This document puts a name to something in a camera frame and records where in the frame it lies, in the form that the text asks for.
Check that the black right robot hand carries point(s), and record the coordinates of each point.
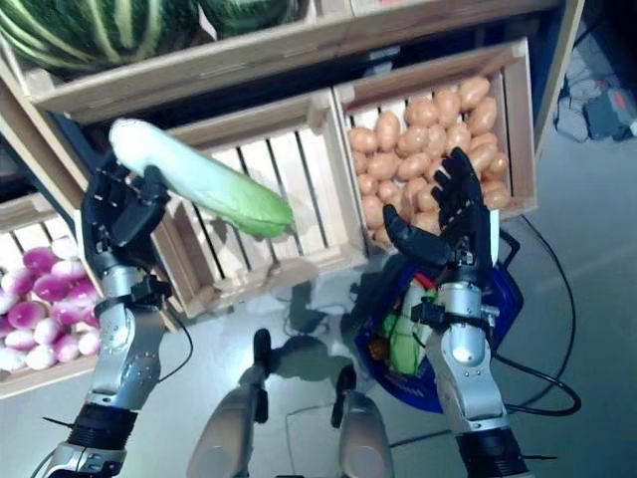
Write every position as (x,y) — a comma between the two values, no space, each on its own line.
(458,234)

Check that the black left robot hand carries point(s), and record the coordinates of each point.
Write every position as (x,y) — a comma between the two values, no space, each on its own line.
(119,214)

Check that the blue plastic shopping basket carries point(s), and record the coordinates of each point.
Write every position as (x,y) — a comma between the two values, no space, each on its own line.
(398,386)

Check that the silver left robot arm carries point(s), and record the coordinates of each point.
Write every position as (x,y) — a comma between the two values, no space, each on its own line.
(129,368)

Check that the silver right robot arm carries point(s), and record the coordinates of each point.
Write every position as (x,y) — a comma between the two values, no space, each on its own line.
(463,358)

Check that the brown potato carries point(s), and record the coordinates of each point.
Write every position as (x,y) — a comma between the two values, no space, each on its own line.
(473,92)
(497,165)
(485,144)
(363,140)
(446,105)
(373,206)
(423,221)
(420,113)
(484,115)
(387,130)
(380,238)
(496,194)

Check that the red chili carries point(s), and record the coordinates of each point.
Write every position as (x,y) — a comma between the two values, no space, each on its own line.
(423,281)

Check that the purple white turnip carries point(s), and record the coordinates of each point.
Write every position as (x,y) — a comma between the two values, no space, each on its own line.
(47,331)
(64,312)
(20,339)
(67,269)
(40,259)
(15,281)
(40,357)
(92,317)
(89,342)
(67,347)
(64,246)
(50,287)
(22,314)
(10,359)
(82,294)

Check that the large green striped pumpkin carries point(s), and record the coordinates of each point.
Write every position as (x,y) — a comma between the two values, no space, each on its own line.
(89,30)

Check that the grey floor box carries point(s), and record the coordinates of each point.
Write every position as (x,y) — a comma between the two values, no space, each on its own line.
(604,117)

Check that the wooden display shelf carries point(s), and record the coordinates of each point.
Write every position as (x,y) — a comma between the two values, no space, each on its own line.
(562,74)

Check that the silver right robot leg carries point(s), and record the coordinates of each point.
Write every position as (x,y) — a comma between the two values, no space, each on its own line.
(363,433)

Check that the silver robot leg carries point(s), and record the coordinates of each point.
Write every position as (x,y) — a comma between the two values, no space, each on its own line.
(224,433)
(363,433)

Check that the small green striped pumpkin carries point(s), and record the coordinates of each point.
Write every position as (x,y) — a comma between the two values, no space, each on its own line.
(249,15)

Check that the silver left robot leg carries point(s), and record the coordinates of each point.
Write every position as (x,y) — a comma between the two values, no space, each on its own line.
(224,433)

